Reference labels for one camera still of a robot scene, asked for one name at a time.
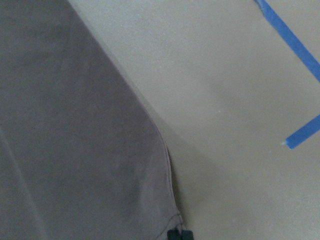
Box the blue floor tape grid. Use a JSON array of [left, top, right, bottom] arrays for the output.
[[256, 0, 320, 150]]

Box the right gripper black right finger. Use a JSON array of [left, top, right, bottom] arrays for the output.
[[181, 230, 194, 240]]

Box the brown t-shirt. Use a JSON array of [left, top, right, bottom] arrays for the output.
[[0, 0, 183, 240]]

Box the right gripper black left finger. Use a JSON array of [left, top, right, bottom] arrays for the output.
[[167, 230, 180, 240]]

